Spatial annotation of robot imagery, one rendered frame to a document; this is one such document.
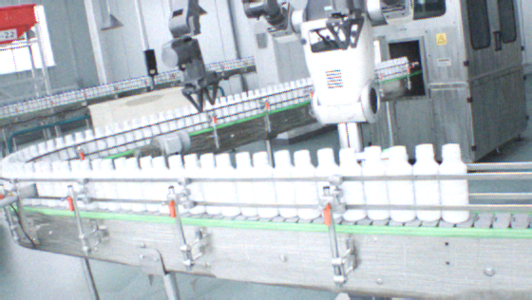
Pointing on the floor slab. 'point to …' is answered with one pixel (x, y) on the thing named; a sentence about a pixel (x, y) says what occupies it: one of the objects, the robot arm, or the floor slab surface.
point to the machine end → (457, 78)
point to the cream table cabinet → (137, 107)
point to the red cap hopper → (12, 16)
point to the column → (99, 42)
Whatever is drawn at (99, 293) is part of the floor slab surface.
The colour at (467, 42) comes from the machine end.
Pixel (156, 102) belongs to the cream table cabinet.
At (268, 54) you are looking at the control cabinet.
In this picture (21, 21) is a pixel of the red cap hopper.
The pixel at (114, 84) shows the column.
